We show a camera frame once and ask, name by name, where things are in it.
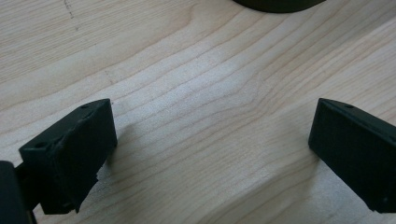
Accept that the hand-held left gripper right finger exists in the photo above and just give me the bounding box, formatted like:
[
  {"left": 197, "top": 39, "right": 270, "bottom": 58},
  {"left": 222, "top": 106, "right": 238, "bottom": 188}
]
[{"left": 307, "top": 97, "right": 396, "bottom": 215}]

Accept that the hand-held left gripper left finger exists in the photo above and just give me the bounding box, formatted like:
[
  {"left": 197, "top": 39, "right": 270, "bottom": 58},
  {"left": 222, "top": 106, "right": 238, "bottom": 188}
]
[{"left": 18, "top": 98, "right": 119, "bottom": 216}]

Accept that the dark brown divided tray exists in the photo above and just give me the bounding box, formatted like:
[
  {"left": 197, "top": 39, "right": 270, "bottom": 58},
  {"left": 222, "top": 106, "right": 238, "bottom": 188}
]
[{"left": 232, "top": 0, "right": 327, "bottom": 14}]

